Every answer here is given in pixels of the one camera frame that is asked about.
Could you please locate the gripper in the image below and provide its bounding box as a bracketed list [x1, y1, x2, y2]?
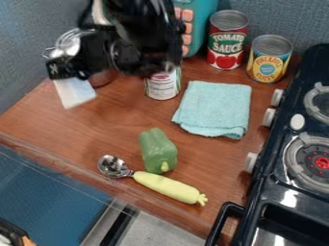
[44, 29, 121, 111]

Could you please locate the white can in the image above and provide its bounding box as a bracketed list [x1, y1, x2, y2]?
[143, 65, 185, 102]

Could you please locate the green toy pepper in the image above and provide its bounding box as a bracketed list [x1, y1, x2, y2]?
[137, 127, 181, 175]

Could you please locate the teal toy with orange buttons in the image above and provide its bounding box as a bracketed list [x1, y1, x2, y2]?
[170, 0, 221, 59]

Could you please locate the light blue cloth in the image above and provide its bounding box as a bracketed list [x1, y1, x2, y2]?
[170, 80, 254, 140]

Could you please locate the red tomato sauce can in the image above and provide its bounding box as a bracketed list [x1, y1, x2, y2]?
[207, 9, 251, 71]

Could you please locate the yellow pineapple can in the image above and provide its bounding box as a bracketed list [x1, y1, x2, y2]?
[245, 34, 296, 85]

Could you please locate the toy stove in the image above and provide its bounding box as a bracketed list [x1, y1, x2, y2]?
[204, 42, 329, 246]

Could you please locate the silver scoop with yellow handle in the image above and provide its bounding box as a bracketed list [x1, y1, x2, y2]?
[96, 154, 210, 208]

